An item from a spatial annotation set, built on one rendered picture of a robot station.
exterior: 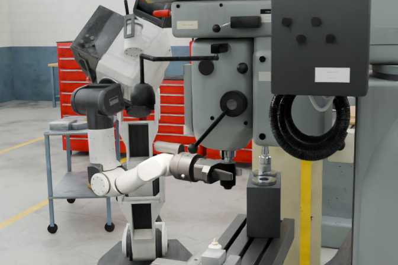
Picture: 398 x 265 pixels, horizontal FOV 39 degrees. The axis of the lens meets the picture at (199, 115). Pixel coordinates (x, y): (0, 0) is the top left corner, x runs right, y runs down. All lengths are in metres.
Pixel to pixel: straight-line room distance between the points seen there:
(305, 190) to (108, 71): 1.82
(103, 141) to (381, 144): 0.94
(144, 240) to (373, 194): 1.32
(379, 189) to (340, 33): 0.43
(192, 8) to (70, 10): 10.86
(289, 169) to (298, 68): 2.26
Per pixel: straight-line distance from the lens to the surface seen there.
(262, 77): 1.47
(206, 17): 1.50
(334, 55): 1.19
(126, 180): 1.88
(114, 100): 1.92
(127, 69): 1.95
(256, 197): 2.02
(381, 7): 1.44
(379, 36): 1.44
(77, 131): 4.56
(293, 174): 3.44
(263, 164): 2.13
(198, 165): 1.67
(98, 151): 1.93
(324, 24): 1.19
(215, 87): 1.53
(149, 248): 2.54
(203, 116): 1.55
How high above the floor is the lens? 1.67
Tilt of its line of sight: 10 degrees down
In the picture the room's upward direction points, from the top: 1 degrees counter-clockwise
